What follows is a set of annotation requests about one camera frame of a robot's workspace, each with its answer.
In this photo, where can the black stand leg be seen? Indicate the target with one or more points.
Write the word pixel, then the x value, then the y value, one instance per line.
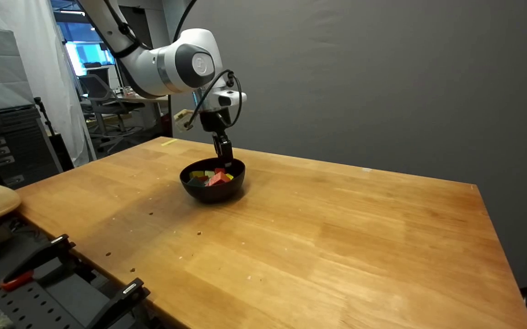
pixel 55 143

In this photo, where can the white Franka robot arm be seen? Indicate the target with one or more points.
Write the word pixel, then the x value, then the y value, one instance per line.
pixel 178 66

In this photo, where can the black round bowl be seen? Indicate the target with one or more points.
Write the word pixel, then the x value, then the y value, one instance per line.
pixel 211 194

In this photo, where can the yellow tape strip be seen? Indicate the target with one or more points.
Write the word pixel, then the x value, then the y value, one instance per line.
pixel 169 143

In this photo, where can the grey collapsible backdrop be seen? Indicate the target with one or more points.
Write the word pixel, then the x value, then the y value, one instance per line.
pixel 366 92

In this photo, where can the white desk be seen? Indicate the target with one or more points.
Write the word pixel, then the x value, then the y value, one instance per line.
pixel 147 99

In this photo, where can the black perforated breadboard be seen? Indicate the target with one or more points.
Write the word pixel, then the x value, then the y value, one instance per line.
pixel 55 298

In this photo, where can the red wooden cube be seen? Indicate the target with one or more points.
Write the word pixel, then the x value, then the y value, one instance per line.
pixel 216 180

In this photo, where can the white fabric curtain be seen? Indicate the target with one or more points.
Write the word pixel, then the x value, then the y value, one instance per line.
pixel 37 55

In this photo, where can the black labelled cabinet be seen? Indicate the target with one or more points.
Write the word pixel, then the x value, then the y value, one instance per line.
pixel 8 147

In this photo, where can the bright blue monitor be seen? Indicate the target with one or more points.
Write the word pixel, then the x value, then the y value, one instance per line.
pixel 83 57

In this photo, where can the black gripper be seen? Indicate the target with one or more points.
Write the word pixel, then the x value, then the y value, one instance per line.
pixel 216 125

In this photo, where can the dark office chair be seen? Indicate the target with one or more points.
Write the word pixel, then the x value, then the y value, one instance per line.
pixel 101 106

